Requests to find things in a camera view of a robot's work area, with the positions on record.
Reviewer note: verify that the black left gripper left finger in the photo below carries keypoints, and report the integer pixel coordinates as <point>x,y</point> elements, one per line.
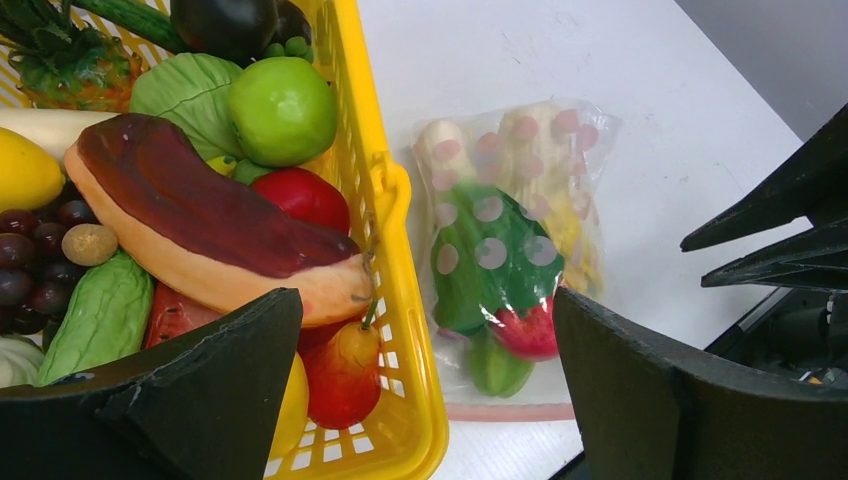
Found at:
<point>203,405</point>

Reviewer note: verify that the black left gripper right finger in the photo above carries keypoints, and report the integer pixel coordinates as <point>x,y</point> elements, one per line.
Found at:
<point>651,407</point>

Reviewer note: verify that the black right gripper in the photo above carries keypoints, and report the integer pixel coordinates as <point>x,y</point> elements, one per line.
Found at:
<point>799,334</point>

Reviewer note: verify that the green leaf vegetable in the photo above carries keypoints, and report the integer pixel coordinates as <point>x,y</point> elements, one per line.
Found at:
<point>495,371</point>

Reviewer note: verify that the green white bok choy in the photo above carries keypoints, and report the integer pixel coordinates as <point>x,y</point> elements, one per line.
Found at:
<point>488,254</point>

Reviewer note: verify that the clear zip top bag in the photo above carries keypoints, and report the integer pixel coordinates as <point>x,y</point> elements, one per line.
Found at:
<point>545,395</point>

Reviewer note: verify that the yellow napa cabbage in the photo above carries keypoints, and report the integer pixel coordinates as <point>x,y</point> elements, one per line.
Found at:
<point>543,167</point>

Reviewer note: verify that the watermelon slice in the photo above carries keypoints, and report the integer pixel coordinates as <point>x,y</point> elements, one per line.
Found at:
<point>173,314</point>

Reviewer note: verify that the red yellow pear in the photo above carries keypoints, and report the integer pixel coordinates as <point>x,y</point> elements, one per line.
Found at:
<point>343,377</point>

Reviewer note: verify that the yellow plastic basket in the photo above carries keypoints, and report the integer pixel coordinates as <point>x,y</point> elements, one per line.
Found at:
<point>405,437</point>

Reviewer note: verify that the small brown ball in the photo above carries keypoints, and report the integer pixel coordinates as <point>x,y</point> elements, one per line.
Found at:
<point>89,245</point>

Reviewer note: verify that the dark purple grapes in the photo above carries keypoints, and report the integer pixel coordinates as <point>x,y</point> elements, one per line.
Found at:
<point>37,278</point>

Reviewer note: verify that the small red tomato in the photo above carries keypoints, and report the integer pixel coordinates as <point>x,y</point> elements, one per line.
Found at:
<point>305,196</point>

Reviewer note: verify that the green apple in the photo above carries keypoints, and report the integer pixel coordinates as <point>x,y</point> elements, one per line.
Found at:
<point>283,112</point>

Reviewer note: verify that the white long radish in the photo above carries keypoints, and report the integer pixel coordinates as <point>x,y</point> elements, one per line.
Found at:
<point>54,130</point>

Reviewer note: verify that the pale green lettuce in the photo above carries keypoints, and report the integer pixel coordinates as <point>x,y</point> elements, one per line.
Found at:
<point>191,90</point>

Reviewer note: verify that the green peas cluster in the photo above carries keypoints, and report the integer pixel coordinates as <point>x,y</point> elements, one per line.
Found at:
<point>296,47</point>

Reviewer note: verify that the small pineapple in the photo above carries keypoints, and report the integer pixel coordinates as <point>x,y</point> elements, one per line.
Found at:
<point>62,65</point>

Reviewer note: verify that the dark purple eggplant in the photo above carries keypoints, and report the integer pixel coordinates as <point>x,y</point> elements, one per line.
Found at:
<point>236,30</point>

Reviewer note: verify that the long dark green cucumber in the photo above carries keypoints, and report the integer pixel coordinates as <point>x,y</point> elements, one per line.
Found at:
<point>140,19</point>

